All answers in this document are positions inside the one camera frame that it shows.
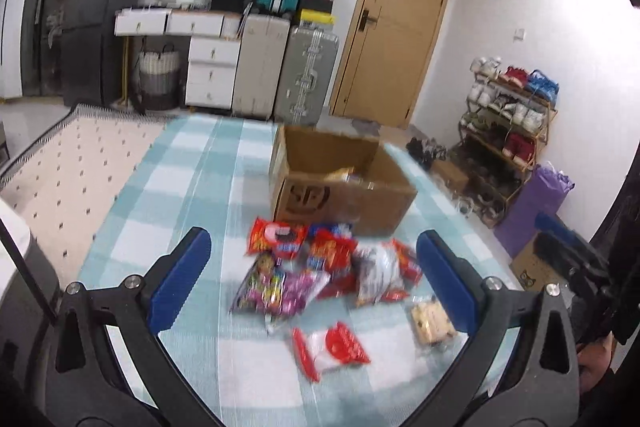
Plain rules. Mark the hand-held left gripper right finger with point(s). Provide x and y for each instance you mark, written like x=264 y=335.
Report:
x=442 y=279

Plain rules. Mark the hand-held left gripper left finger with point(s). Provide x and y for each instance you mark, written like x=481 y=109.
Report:
x=182 y=269

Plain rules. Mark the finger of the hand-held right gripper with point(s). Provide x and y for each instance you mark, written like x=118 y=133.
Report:
x=555 y=252
x=560 y=228

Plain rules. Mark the clear pastry packet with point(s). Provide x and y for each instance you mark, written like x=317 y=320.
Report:
x=431 y=324

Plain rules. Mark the white black red snack packet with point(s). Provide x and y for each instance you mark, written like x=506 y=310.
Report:
x=380 y=272

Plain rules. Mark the red chocolate cookie packet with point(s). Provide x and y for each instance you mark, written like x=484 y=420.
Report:
x=277 y=237

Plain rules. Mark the red snack packet blue label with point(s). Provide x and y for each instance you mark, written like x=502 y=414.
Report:
x=330 y=252

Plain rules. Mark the brown cardboard box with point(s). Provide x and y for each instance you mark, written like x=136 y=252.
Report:
x=320 y=202

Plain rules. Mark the person's right hand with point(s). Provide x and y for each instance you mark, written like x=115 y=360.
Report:
x=595 y=359

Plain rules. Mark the small printed cardboard box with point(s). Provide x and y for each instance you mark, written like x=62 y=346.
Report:
x=532 y=267

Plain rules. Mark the purple bag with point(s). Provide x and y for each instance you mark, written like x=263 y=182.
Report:
x=530 y=207

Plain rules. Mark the teal white checkered tablecloth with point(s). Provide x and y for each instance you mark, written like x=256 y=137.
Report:
x=200 y=187

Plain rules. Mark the purple pink candy packet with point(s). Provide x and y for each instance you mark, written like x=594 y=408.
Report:
x=280 y=289

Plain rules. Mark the wooden shoe rack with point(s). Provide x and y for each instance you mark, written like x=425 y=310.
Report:
x=542 y=127

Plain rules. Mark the plain brown shoe box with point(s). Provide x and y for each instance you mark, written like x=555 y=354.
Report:
x=452 y=174

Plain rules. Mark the pile of sneakers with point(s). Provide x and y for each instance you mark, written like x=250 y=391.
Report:
x=425 y=152

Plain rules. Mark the red and white snack packet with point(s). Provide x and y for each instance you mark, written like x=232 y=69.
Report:
x=332 y=349

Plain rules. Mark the rows of assorted shoes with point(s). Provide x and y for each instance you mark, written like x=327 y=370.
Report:
x=505 y=107

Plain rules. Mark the cream dotted rug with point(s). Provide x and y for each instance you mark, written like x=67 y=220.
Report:
x=75 y=167

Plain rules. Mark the grey white laundry basket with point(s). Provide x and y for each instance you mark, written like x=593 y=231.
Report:
x=156 y=79

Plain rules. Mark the white desk with drawers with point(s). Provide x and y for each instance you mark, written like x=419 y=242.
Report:
x=210 y=57

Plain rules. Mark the beige suitcase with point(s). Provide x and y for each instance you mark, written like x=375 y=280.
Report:
x=260 y=67

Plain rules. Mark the grey suitcase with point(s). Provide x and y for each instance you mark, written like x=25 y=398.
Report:
x=307 y=77

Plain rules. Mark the wooden door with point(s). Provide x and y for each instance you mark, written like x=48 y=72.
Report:
x=395 y=32

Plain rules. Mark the black refrigerator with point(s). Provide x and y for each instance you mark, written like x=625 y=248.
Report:
x=105 y=17

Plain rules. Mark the yellow black box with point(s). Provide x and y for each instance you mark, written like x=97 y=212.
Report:
x=315 y=17

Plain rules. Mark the dark glass cabinet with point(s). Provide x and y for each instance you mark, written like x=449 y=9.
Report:
x=45 y=17

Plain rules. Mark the white wall switch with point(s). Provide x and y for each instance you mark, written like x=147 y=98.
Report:
x=520 y=35

